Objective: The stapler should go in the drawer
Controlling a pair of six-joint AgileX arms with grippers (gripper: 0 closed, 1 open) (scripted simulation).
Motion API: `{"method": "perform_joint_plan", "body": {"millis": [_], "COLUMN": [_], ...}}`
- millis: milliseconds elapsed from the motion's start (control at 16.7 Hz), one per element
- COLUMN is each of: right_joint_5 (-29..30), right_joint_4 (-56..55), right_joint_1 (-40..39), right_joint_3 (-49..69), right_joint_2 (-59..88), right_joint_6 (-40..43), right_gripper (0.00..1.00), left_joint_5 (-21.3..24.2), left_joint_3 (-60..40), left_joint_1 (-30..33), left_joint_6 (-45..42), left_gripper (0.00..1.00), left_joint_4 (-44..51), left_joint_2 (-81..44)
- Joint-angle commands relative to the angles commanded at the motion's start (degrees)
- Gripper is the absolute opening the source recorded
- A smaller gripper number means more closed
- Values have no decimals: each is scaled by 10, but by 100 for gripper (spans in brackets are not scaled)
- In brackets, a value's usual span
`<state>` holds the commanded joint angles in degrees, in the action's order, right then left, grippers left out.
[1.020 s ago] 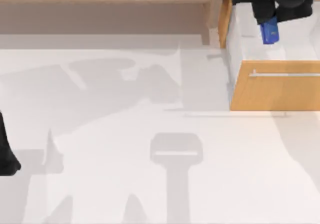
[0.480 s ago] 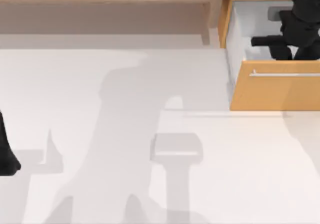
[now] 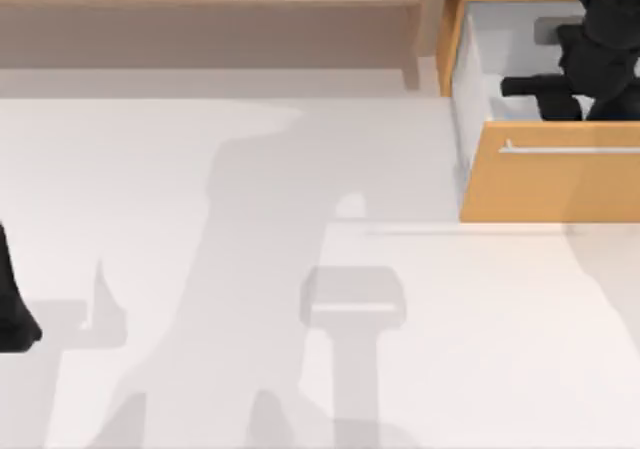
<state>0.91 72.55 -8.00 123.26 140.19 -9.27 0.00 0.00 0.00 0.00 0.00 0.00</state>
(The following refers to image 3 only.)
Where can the pale grey rounded box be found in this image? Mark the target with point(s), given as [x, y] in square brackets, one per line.
[546, 31]

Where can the pale wooden drawer front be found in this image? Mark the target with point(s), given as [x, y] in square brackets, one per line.
[540, 189]

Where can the grey drawer inside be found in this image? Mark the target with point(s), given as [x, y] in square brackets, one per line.
[475, 69]

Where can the wooden open shelf unit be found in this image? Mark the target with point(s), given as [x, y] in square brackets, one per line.
[210, 29]

